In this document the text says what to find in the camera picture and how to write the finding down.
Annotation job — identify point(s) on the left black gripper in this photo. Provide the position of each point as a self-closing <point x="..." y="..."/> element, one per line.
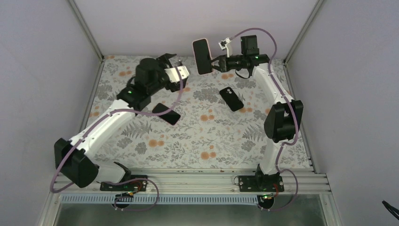
<point x="165" y="58"/>

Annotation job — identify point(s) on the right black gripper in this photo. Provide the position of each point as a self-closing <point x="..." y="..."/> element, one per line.
<point x="223" y="67"/>

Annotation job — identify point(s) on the pink-edged black smartphone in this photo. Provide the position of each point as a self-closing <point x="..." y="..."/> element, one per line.
<point x="202" y="56"/>

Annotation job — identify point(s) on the black phone case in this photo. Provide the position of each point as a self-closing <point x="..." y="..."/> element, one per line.
<point x="231" y="99"/>

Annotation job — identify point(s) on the purple smartphone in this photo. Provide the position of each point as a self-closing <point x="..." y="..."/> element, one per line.
<point x="171" y="117"/>

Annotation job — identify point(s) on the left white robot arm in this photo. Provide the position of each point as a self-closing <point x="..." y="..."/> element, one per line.
<point x="75" y="157"/>

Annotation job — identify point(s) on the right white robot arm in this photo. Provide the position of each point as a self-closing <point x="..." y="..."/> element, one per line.
<point x="282" y="123"/>

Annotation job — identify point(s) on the floral patterned table mat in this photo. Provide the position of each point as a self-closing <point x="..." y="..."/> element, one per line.
<point x="208" y="134"/>

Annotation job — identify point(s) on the black object at corner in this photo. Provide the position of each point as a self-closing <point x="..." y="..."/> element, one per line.
<point x="394" y="211"/>

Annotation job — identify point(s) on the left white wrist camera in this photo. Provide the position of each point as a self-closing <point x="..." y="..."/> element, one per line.
<point x="178" y="73"/>

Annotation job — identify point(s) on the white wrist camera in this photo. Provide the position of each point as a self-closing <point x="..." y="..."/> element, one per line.
<point x="226" y="45"/>
<point x="178" y="73"/>

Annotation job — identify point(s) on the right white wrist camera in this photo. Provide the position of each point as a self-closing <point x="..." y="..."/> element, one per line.
<point x="226" y="45"/>

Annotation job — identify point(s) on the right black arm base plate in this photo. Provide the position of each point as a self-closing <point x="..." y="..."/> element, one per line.
<point x="262" y="183"/>

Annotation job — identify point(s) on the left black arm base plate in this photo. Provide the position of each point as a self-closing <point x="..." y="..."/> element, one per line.
<point x="135" y="186"/>

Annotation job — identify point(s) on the white slotted cable duct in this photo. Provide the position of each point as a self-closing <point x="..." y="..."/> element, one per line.
<point x="162" y="199"/>

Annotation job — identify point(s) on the aluminium rail frame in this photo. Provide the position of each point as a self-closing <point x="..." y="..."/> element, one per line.
<point x="224" y="181"/>

